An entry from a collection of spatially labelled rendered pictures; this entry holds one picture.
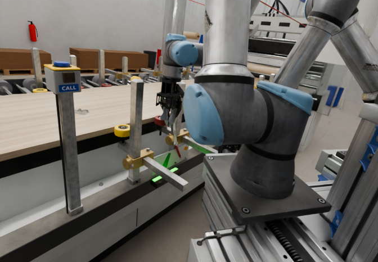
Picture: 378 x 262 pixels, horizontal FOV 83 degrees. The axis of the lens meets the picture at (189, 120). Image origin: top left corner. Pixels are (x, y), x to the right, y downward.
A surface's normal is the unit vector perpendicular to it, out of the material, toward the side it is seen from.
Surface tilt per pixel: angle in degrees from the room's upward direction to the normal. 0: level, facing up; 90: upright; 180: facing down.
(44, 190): 90
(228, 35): 75
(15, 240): 0
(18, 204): 90
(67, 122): 90
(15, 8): 90
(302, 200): 0
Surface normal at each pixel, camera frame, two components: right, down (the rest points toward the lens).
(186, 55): 0.29, 0.37
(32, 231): 0.12, -0.93
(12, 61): 0.72, 0.33
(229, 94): 0.02, 0.10
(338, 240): -0.96, -0.01
